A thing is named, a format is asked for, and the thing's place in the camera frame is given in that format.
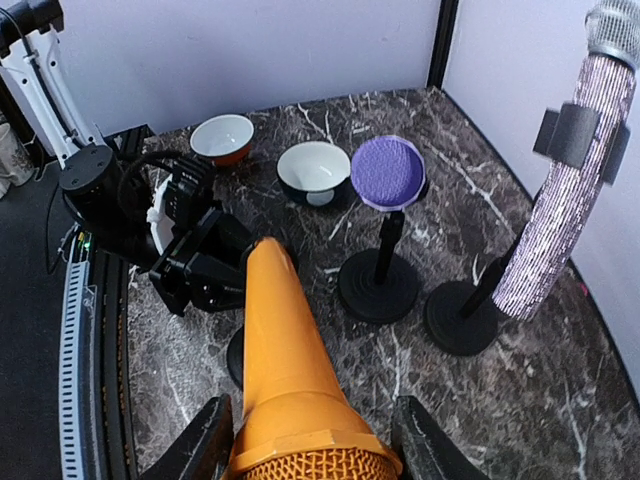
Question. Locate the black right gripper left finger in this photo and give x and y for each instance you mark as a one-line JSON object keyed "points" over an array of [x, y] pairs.
{"points": [[203, 449]]}

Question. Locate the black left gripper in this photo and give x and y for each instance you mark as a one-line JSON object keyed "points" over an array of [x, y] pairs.
{"points": [[187, 271]]}

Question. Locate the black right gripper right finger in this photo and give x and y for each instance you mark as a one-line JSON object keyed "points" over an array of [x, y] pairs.
{"points": [[424, 448]]}

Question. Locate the small black stand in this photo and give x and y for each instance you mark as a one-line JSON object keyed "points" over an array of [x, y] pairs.
{"points": [[235, 358]]}

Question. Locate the orange toy microphone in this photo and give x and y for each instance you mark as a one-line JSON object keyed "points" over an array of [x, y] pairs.
{"points": [[297, 422]]}

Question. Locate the black stand ring clip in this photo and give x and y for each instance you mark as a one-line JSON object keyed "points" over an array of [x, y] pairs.
{"points": [[377, 286]]}

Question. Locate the purple toy microphone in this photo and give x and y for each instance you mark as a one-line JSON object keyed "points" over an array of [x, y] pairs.
{"points": [[388, 173]]}

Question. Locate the glitter microphone silver head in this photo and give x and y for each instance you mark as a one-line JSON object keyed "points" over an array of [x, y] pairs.
{"points": [[607, 84]]}

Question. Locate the tall stand large clip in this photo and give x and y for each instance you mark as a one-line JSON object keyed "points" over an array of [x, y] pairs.
{"points": [[461, 318]]}

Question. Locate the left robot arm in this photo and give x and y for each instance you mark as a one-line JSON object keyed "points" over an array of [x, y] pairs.
{"points": [[105, 188]]}

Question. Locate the white cup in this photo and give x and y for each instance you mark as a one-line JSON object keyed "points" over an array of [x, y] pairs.
{"points": [[225, 140]]}

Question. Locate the white bowl black rim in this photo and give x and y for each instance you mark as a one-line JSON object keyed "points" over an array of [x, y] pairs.
{"points": [[314, 173]]}

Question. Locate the black table front rail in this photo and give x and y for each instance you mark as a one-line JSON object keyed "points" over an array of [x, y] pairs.
{"points": [[109, 273]]}

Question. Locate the white cable duct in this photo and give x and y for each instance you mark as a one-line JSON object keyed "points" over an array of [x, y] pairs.
{"points": [[73, 454]]}

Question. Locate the left black corner post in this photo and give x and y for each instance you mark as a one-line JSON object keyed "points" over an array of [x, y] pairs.
{"points": [[442, 42]]}

